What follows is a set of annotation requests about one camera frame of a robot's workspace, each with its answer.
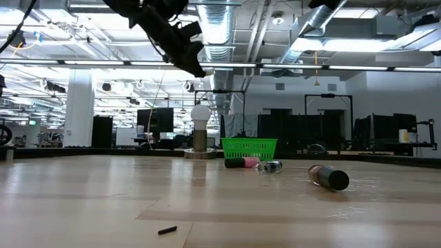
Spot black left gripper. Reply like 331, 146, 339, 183
129, 6, 207, 77

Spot pink nail polish bottle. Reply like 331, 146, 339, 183
224, 156, 261, 169

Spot grey nail polish bottle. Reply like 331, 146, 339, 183
256, 160, 283, 176

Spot mauve nail polish bottle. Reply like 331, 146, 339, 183
307, 164, 350, 192

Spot white bulb lamp, round base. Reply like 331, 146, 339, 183
183, 104, 218, 160

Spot black flat monitor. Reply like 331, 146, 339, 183
136, 107, 175, 134

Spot grey cloth cover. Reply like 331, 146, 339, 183
225, 112, 259, 138

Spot green plastic mesh basket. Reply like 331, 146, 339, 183
220, 137, 278, 162

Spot black tall cabinet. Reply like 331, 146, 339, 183
91, 115, 114, 149

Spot white building column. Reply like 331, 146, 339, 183
63, 70, 96, 148

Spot black partition panels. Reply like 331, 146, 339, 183
257, 109, 345, 152

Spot small black stick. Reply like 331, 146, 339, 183
157, 225, 178, 236

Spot black monitor row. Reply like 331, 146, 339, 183
353, 112, 418, 144

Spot silver ribbed air duct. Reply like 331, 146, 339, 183
275, 0, 349, 70
198, 0, 235, 114

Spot black tube frame stand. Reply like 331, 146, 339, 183
194, 89, 246, 138
304, 92, 354, 142

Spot black aluminium table frame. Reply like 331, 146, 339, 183
0, 146, 441, 169

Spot yellow hanging cord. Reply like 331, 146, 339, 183
312, 51, 320, 87

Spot black post stand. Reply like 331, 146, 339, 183
415, 118, 438, 152

